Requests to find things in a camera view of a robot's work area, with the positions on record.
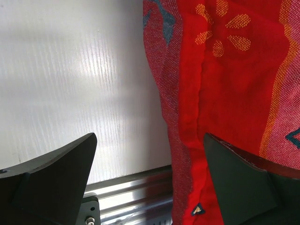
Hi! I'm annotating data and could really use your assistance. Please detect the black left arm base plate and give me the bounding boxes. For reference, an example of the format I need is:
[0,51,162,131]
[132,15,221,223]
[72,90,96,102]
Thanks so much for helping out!
[76,196,101,225]

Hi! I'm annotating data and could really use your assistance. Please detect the red patterned pillowcase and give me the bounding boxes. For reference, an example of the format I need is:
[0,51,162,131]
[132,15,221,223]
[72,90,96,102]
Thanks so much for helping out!
[143,0,300,225]

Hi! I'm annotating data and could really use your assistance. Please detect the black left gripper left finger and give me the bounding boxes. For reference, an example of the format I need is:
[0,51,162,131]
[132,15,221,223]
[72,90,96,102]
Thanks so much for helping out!
[0,133,97,225]

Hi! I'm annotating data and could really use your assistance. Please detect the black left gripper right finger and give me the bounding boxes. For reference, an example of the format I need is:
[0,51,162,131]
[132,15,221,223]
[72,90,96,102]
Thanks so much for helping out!
[203,133,300,225]

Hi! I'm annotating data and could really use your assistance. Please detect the aluminium front rail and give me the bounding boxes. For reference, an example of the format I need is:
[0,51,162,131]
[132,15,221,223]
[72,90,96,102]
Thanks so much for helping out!
[84,165,173,225]

